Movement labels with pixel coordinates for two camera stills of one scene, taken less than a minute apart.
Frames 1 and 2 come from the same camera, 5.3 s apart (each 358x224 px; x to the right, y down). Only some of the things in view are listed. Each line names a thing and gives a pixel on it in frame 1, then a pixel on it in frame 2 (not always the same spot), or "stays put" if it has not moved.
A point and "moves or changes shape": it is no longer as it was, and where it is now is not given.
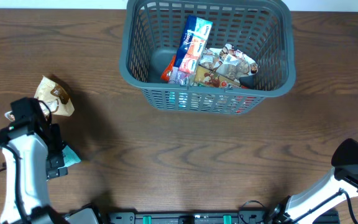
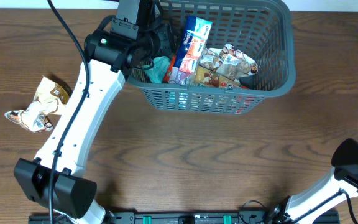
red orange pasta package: x=168 y=68 to x=205 y=76
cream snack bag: x=210 y=58 stays put
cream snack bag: x=53 y=94 stays put
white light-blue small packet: x=69 y=157 moves or changes shape
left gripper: x=56 y=159 to x=170 y=42
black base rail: x=272 y=216 stays put
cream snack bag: x=234 y=64 stays put
